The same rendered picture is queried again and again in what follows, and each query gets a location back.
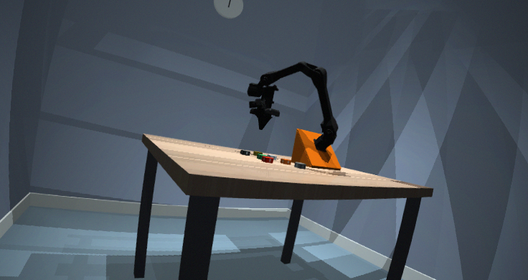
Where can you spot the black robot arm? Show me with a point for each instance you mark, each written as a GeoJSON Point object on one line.
{"type": "Point", "coordinates": [319, 77]}

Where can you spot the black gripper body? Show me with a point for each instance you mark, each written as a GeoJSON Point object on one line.
{"type": "Point", "coordinates": [268, 111]}

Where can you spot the red block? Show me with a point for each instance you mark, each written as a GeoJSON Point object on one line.
{"type": "Point", "coordinates": [267, 160]}

